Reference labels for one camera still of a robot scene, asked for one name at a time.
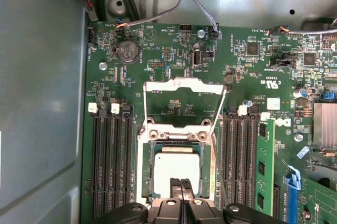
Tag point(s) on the chipset heatsink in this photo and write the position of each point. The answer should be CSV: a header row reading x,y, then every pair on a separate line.
x,y
326,124

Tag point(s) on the silver CPU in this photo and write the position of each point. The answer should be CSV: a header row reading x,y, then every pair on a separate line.
x,y
176,163

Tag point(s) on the CPU socket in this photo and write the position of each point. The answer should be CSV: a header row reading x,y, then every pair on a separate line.
x,y
140,171

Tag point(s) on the silver socket cover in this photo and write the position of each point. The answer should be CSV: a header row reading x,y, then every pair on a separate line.
x,y
184,83

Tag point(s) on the blue expansion slot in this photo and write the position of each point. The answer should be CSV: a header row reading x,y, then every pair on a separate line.
x,y
292,203

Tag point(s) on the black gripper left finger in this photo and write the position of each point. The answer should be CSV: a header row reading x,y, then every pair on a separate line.
x,y
166,210

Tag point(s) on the thin metal locking lever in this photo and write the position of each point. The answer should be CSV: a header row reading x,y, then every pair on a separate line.
x,y
218,171

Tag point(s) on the black RAM slot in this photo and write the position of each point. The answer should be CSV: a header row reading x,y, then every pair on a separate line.
x,y
128,155
252,155
96,155
228,155
117,155
105,155
241,155

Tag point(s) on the green motherboard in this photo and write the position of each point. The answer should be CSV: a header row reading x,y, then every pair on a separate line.
x,y
163,37

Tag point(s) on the black PC case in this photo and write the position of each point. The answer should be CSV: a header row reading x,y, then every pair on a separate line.
x,y
39,76

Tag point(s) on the round coin battery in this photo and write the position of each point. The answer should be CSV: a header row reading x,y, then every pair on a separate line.
x,y
127,51

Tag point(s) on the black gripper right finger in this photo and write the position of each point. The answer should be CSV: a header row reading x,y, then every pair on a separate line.
x,y
202,212

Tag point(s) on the green RAM stick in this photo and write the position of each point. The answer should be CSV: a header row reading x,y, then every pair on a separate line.
x,y
264,155

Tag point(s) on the internal USB port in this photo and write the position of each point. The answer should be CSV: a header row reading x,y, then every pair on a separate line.
x,y
197,58

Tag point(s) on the silver motherboard screw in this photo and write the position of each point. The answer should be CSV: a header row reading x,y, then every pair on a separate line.
x,y
299,137
102,66
200,33

